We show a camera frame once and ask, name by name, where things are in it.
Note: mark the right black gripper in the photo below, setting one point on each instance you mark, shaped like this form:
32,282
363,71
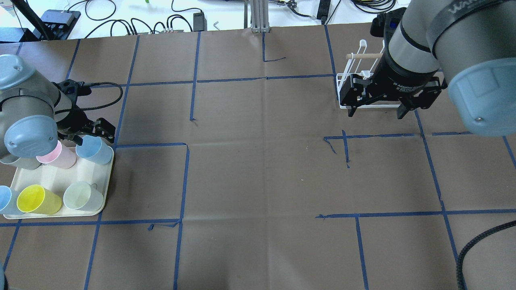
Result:
404,77

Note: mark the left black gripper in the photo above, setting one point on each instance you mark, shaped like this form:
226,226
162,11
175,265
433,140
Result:
73,119

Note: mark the light blue plastic cup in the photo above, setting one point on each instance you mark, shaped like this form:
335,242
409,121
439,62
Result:
95,150

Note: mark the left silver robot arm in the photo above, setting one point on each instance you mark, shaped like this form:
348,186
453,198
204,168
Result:
36,113

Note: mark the pink plastic cup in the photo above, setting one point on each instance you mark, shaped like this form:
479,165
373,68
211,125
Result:
61,157

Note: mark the pale green plastic cup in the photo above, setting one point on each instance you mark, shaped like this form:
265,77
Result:
82,196

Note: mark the grey plastic cup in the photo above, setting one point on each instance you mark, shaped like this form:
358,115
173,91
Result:
20,162

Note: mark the yellow plastic cup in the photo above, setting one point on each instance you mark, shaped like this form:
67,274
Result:
37,199

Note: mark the beige serving tray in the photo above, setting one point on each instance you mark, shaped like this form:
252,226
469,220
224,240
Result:
57,180

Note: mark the black power adapter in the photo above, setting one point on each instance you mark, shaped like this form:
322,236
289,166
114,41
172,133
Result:
199,22

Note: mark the white wire cup rack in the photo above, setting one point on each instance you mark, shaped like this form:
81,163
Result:
357,75

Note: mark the aluminium frame post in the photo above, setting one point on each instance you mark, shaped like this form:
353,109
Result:
259,16

